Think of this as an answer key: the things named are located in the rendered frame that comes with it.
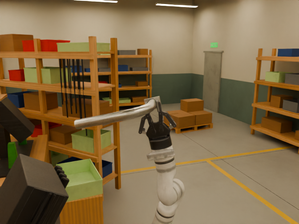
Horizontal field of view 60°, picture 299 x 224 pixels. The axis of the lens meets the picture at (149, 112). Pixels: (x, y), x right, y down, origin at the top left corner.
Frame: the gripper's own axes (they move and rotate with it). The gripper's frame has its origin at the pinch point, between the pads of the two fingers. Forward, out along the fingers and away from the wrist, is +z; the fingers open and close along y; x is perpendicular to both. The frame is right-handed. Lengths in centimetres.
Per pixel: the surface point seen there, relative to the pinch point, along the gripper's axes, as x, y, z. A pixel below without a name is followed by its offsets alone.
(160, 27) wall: -957, -33, 184
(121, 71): -846, -197, 48
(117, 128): -282, -97, -55
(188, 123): -604, 3, -136
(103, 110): -270, -107, -23
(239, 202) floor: -273, 56, -193
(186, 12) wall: -1001, 77, 222
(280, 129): -531, 210, -175
